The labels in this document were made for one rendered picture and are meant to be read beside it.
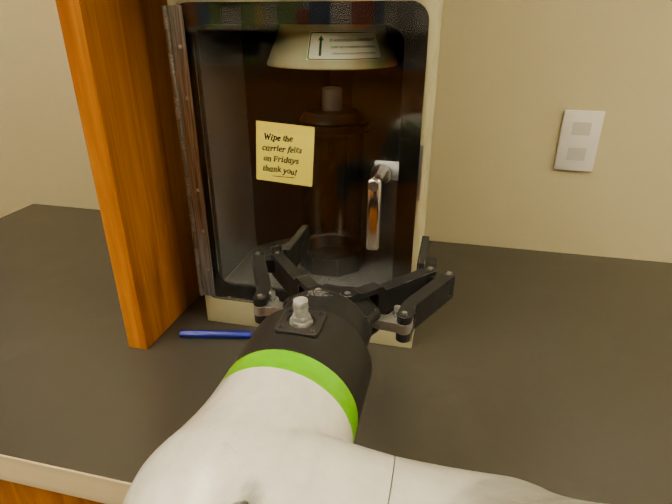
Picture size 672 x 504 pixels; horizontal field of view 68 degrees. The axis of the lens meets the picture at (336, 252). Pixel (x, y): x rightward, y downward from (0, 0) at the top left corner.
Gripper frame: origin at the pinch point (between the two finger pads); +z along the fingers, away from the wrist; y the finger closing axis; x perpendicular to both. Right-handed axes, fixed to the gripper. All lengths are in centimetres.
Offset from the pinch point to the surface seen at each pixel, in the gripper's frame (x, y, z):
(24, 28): -21, 88, 54
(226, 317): 19.3, 23.0, 10.6
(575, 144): -1, -31, 53
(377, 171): -6.1, -0.1, 8.5
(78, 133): 2, 79, 54
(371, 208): -2.9, -0.2, 4.3
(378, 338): 19.4, -0.9, 10.6
